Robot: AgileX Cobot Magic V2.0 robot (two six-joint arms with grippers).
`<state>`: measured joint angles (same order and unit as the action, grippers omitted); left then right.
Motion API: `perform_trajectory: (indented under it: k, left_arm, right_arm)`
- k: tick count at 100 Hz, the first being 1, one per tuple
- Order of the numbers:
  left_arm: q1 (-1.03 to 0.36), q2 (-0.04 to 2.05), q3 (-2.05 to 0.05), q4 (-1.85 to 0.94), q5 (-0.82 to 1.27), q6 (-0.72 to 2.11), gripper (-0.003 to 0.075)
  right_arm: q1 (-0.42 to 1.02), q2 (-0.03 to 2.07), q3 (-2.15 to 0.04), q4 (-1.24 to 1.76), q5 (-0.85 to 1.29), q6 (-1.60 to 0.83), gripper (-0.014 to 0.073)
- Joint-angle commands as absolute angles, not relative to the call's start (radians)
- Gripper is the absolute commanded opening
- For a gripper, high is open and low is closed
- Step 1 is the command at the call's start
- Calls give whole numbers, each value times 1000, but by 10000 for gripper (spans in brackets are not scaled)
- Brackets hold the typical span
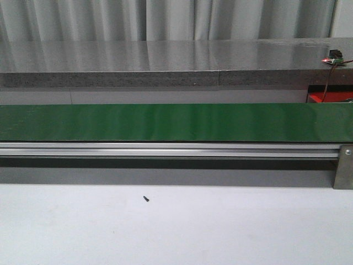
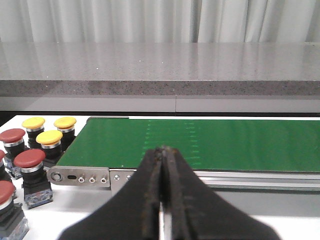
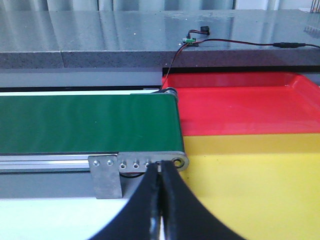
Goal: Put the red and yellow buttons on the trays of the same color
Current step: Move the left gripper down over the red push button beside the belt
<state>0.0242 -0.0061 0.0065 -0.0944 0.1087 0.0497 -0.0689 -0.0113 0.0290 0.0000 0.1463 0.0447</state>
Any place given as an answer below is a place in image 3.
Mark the yellow plastic tray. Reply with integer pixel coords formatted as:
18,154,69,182
181,134,320,240

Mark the small black connector block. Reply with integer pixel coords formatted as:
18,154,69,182
200,26,210,35

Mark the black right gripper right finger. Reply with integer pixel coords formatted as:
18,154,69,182
160,161,243,240

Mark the green conveyor belt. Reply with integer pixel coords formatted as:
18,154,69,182
0,93,184,155

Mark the steel conveyor support bracket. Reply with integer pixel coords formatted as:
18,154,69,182
88,155,123,199

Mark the aluminium conveyor frame rail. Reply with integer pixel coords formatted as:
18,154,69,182
0,88,189,174

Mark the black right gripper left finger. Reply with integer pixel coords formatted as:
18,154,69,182
91,163,160,240

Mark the red plastic tray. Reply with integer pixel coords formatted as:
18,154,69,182
162,72,320,136

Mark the grey curtain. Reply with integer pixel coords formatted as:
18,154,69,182
0,0,320,12

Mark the small green circuit board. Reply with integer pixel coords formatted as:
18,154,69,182
182,38,199,47

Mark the red and black wire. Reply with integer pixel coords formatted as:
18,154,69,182
159,29,320,93

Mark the grey stone shelf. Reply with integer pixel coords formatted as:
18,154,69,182
0,10,320,69

